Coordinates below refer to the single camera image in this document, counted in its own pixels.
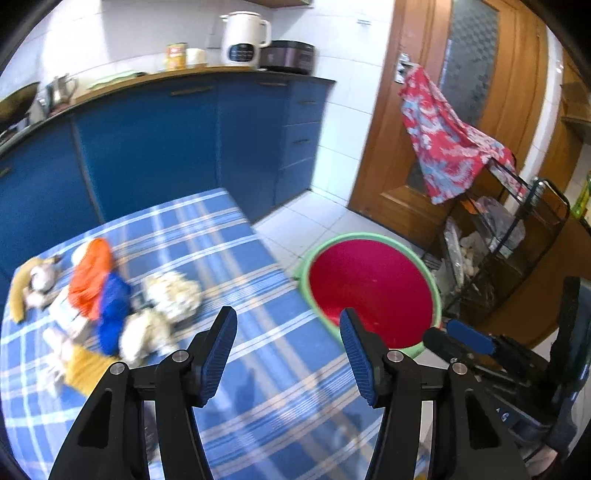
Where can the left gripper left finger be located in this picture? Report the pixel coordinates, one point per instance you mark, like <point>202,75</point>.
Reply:
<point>107,438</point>

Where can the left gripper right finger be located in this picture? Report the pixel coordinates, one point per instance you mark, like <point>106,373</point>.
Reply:
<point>469,441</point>

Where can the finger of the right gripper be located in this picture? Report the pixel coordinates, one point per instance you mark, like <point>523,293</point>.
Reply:
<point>447,348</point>
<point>468,335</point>

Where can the yellow foam net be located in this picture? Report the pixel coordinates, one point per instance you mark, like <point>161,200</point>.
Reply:
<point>85,368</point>

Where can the white paper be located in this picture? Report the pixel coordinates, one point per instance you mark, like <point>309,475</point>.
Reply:
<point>145,333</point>
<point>172,295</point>

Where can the white paper box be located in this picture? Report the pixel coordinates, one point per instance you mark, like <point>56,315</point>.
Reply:
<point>69,319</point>

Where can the blue knitted cloth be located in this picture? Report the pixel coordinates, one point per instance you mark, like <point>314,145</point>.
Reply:
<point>114,307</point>

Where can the orange mesh net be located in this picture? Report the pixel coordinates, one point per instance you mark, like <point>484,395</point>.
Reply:
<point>89,276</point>

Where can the blue kitchen cabinets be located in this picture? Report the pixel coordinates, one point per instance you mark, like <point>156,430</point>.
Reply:
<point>253,134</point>

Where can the red bucket green rim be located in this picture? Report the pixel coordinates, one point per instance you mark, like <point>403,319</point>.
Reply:
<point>384,281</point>

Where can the blue plaid tablecloth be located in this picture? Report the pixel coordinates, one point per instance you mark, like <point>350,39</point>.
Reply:
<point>287,406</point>

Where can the ginger root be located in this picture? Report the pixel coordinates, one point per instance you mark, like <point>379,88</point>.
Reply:
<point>40,293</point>

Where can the yellow banana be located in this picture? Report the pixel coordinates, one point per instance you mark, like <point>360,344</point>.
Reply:
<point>20,280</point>

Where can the red floral cloth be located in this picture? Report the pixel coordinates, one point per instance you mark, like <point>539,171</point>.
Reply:
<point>451,152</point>

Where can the wooden door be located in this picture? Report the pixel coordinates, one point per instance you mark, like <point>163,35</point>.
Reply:
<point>459,101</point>

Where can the dark rice cooker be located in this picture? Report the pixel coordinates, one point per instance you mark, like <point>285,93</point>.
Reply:
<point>288,56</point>

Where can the steel teapot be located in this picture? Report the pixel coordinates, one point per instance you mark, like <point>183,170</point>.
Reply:
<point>60,91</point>

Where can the white electric kettle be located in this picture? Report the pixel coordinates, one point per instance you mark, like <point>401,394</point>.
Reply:
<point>244,35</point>

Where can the yellow labelled jar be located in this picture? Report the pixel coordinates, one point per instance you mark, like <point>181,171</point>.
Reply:
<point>176,56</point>

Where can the black wire rack cart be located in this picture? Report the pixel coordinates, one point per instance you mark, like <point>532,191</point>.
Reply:
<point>492,238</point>

